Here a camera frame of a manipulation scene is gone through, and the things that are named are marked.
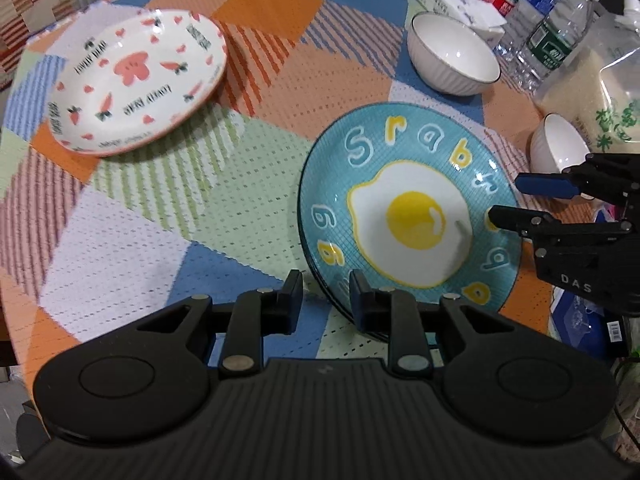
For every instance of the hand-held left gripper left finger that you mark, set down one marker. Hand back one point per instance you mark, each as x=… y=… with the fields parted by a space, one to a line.
x=294 y=305

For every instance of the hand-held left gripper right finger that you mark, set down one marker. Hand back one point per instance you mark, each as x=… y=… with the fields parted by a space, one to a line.
x=357 y=305

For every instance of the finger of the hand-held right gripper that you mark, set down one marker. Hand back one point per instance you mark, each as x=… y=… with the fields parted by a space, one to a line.
x=545 y=184
x=520 y=220

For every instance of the white ribbed bowl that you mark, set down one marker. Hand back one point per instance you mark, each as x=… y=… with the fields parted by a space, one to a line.
x=452 y=55
x=555 y=147

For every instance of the blue plate with egg print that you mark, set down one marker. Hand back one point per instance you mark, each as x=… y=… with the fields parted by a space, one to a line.
x=400 y=160

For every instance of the white plate with pink print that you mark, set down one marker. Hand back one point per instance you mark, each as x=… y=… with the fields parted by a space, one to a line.
x=135 y=80

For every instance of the blue plastic packet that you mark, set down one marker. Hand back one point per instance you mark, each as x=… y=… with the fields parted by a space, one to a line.
x=580 y=320

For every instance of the clear bag of rice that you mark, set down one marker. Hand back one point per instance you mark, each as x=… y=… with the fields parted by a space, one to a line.
x=600 y=90

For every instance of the green label water bottle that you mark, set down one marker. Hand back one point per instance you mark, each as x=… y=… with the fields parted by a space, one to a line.
x=555 y=45

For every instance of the checked colourful tablecloth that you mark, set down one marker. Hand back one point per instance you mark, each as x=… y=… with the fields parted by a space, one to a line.
x=240 y=170

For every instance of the blue label water bottle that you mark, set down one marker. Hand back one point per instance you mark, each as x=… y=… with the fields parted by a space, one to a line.
x=535 y=5

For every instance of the white tissue box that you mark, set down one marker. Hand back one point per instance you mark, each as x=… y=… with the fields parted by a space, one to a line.
x=465 y=10

